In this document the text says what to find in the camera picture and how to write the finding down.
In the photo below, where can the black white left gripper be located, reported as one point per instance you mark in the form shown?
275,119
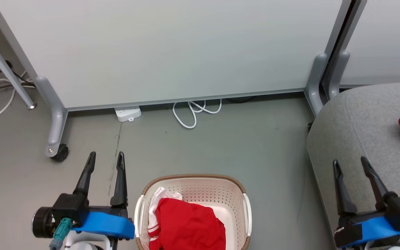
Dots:
69,206

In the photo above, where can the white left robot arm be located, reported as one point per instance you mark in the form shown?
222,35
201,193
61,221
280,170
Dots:
85,243

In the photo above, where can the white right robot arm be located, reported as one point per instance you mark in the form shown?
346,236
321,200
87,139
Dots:
394,248

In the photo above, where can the grey fabric sofa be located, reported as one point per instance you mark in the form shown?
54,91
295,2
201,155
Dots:
366,121

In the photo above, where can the black caster wheel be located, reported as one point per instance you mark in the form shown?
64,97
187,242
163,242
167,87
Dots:
61,153

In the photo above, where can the white power strip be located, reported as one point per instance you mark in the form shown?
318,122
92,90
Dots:
127,113

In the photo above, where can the grey partition foot with caster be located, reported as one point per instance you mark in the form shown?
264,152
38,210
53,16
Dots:
57,121

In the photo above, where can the red garment with white sleeve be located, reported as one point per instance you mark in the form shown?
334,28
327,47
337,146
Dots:
186,225

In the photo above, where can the cream plastic laundry basket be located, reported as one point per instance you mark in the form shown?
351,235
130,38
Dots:
214,194

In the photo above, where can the short grey partition foot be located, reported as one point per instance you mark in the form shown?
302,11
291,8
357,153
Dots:
314,83
337,74

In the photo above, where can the grey metal table leg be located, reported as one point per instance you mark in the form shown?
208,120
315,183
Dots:
5,66

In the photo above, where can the large white partition panel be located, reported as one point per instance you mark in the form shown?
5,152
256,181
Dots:
168,45

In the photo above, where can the narrow white partition panel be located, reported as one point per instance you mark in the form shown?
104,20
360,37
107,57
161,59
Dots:
387,38

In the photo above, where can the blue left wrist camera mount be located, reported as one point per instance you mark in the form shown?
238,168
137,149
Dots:
106,224

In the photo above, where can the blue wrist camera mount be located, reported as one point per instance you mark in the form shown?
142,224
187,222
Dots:
377,230
106,224

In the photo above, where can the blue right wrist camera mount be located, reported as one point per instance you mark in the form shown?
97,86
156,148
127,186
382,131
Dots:
377,230

